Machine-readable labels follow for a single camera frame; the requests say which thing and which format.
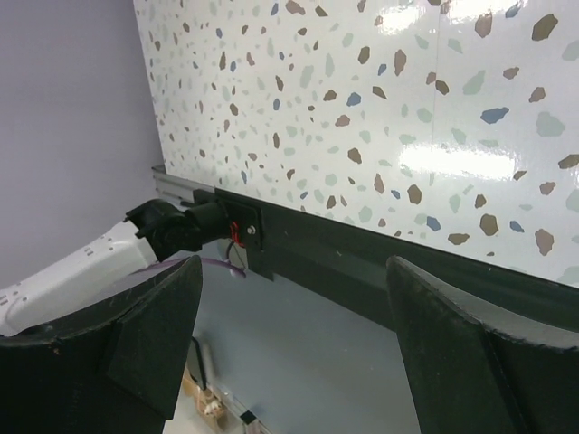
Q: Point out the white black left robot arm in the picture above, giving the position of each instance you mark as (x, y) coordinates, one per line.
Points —
(149, 234)

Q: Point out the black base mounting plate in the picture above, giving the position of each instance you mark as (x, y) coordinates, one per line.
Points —
(347, 265)

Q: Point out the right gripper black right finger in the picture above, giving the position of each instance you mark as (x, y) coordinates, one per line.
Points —
(475, 367)

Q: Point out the aluminium frame rail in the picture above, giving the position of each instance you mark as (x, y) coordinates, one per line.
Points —
(178, 191)

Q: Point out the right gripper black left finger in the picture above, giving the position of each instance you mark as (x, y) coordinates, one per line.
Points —
(113, 367)

